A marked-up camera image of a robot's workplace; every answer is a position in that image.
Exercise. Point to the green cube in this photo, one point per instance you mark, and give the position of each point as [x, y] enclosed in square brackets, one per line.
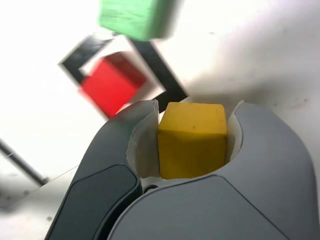
[130, 17]

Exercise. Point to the grey curved gripper right jaw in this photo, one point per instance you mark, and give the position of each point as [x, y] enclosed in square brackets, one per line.
[250, 200]

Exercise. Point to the red cube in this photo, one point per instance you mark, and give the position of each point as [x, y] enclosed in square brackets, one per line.
[107, 87]

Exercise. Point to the grey curved gripper left jaw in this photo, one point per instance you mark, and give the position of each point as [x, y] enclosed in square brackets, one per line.
[100, 180]

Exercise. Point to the yellow cube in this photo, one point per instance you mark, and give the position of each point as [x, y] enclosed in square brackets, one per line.
[192, 140]

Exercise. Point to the black tape square outline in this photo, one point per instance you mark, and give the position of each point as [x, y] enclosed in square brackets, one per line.
[160, 67]

